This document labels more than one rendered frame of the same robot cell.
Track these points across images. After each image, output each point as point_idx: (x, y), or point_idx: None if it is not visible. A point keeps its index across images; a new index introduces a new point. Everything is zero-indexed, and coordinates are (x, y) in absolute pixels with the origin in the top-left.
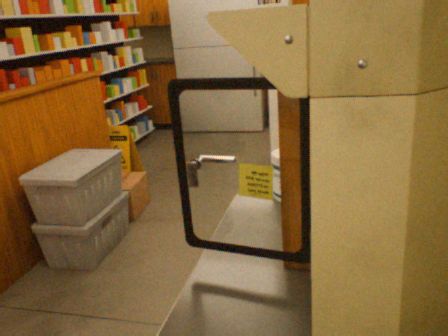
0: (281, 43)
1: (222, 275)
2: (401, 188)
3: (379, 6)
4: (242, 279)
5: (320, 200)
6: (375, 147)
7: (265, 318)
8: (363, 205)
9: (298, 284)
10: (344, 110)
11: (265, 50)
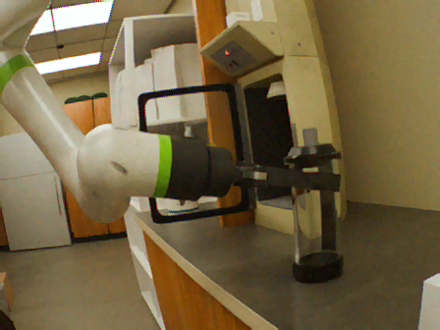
0: (269, 33)
1: (188, 238)
2: (323, 94)
3: (299, 26)
4: (204, 236)
5: (297, 102)
6: (311, 77)
7: (242, 238)
8: (312, 103)
9: (243, 228)
10: (298, 61)
11: (263, 35)
